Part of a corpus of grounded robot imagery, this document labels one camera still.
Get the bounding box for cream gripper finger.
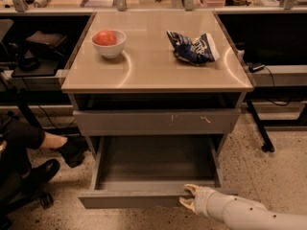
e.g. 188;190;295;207
179;197;196;213
183;184;201;196

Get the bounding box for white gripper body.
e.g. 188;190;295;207
194;187;216;216

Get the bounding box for grey drawer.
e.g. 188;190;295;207
73;108;241;136
79;135;237;209

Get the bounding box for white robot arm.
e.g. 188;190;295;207
179;184;307;230

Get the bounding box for grey top drawer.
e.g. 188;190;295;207
73;108;241;136

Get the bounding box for grey drawer cabinet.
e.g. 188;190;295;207
60;10;256;151

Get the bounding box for black desk leg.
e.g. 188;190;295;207
247;101;275;152

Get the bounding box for black high heel shoe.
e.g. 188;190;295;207
53;136;87;168

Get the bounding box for black power adapter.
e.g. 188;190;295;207
248;62;265;73

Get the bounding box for blue crumpled chip bag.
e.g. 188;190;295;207
166;31;220;65

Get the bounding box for black office chair base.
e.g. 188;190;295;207
0;172;55;230

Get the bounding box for black leather shoe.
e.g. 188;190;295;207
22;159;60;194

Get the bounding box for white ceramic bowl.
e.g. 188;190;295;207
91;30;127;58

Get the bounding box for red apple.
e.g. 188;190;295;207
93;30;117;46

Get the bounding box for person leg black trousers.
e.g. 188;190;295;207
0;117;68;177

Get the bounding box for dark box under desk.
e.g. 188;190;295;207
26;31;67;60

